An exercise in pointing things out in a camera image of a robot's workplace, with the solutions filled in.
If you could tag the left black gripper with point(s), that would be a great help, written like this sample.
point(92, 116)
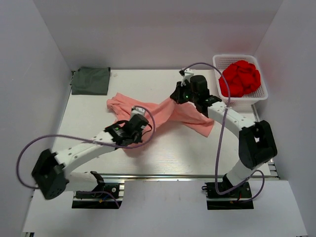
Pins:
point(138, 139)

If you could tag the aluminium rail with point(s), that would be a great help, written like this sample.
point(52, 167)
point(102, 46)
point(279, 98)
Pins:
point(159, 176)

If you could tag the white plastic basket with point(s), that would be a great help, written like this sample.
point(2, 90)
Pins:
point(223, 61)

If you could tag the folded green t shirt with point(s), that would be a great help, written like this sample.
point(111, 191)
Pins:
point(90, 81)

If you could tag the red t shirt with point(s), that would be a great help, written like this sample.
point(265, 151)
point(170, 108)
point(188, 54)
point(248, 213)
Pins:
point(242, 77)

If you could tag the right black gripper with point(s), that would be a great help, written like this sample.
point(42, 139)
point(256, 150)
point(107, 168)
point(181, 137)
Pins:
point(177, 95)

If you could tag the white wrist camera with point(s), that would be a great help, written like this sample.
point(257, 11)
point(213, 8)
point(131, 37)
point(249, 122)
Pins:
point(137, 111)
point(186, 76)

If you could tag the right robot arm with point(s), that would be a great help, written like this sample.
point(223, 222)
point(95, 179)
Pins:
point(256, 144)

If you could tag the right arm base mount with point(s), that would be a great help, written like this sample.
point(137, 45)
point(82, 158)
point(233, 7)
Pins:
point(235, 200)

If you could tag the pink t shirt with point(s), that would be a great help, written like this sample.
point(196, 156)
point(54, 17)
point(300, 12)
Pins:
point(166, 114)

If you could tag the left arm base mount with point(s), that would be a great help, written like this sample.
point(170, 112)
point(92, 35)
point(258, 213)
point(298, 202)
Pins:
point(111, 197)

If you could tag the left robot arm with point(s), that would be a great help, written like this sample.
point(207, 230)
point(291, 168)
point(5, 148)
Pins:
point(54, 172)

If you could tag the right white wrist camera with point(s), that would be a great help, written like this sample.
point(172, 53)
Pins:
point(186, 76)

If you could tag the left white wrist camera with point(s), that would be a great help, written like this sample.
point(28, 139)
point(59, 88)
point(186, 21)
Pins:
point(137, 111)

